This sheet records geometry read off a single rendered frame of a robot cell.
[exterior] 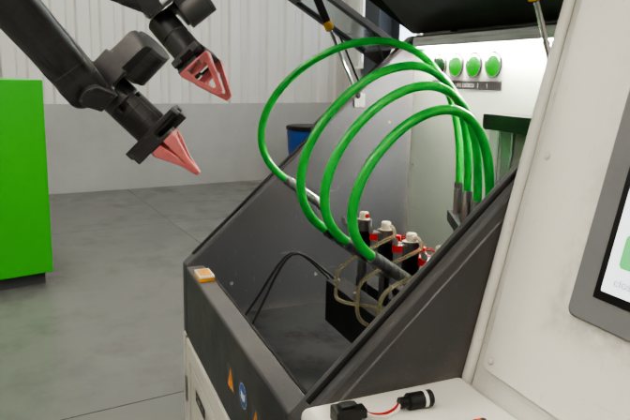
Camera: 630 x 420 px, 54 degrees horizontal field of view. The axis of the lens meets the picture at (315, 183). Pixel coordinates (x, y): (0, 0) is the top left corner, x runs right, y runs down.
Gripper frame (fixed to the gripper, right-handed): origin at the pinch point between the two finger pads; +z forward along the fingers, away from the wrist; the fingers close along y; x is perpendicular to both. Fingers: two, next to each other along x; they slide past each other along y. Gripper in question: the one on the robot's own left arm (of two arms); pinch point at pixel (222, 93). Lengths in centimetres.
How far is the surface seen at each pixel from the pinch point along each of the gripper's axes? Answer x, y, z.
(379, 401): 5, -37, 56
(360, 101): -19.2, 28.0, 12.7
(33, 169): 150, 230, -139
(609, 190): -29, -42, 53
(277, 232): 13.8, 24.2, 23.2
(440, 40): -39.6, 19.5, 16.4
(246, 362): 20, -22, 42
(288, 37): -29, 655, -256
